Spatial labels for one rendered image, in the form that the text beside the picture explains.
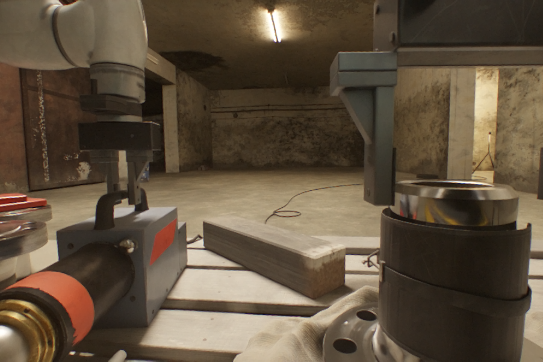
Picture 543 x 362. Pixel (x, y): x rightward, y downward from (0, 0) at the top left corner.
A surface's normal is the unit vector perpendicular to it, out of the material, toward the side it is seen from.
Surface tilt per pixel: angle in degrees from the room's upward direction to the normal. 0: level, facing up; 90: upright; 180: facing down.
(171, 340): 0
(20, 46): 124
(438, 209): 90
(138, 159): 90
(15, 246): 90
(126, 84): 90
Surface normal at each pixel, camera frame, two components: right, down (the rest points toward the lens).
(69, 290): 0.70, -0.71
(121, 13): 0.65, -0.01
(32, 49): 0.06, 0.72
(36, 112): 0.99, 0.00
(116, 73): 0.36, 0.07
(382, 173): -0.03, 0.09
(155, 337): -0.01, -1.00
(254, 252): -0.75, 0.07
